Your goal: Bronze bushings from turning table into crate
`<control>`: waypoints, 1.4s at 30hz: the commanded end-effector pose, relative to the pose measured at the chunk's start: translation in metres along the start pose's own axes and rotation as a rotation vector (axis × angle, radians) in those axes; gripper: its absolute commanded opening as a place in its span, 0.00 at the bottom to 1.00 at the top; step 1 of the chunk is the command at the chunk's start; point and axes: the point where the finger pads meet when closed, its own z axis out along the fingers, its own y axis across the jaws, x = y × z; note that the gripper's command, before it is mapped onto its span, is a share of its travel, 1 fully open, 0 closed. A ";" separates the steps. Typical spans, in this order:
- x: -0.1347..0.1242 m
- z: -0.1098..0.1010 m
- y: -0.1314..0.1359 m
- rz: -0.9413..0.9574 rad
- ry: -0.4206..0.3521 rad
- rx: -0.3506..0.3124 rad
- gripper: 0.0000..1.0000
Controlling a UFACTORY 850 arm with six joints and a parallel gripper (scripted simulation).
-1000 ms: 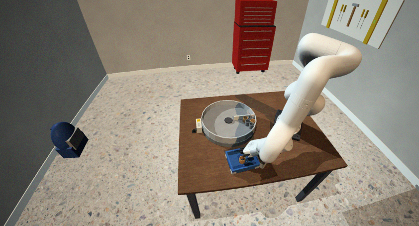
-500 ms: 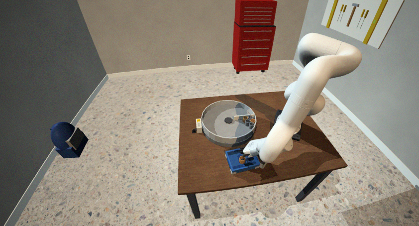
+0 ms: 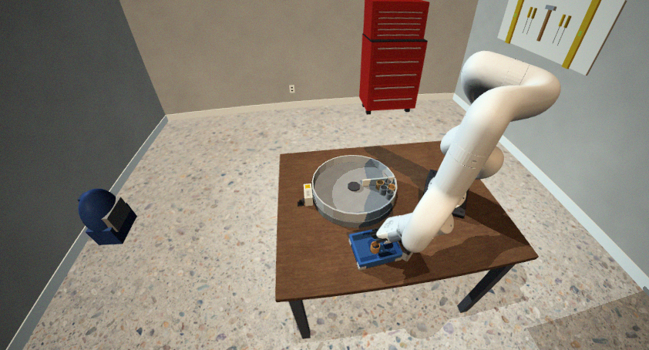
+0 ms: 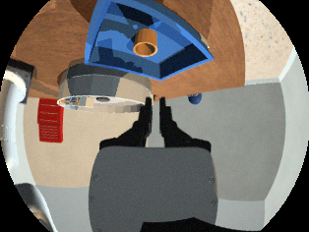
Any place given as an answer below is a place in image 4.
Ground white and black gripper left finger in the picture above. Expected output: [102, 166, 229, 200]
[99, 97, 153, 150]

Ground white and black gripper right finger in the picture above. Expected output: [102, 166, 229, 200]
[159, 97, 212, 152]

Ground blue plastic crate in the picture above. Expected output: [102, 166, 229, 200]
[85, 0, 215, 81]

